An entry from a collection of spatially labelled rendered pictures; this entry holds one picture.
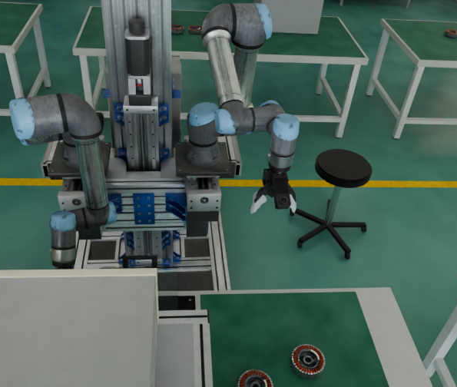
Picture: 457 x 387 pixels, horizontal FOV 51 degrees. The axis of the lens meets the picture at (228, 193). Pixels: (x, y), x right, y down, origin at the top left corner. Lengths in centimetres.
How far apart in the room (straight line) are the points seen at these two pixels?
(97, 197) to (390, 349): 115
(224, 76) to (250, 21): 25
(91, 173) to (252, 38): 70
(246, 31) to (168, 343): 102
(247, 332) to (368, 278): 147
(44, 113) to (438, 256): 266
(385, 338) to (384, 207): 188
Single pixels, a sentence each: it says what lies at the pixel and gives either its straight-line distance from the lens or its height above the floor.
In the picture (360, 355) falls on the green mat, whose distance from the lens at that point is 181.
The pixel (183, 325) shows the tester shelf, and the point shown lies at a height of 111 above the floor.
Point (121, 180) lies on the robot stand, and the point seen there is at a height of 94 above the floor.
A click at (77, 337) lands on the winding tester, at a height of 132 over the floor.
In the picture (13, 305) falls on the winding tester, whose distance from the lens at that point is 117.
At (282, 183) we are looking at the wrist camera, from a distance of 147.
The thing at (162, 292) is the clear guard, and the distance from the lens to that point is 146.
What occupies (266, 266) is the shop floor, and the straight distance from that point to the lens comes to 299.
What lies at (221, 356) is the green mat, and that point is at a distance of 171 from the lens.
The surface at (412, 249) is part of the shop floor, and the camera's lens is 340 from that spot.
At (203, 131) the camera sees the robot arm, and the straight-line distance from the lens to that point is 188.
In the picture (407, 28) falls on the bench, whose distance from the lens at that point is 474.
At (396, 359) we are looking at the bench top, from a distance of 185.
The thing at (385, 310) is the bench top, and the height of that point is 75.
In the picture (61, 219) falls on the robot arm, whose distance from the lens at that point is 158.
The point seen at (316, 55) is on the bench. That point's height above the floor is 75.
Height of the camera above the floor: 221
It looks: 40 degrees down
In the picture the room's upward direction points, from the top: 5 degrees clockwise
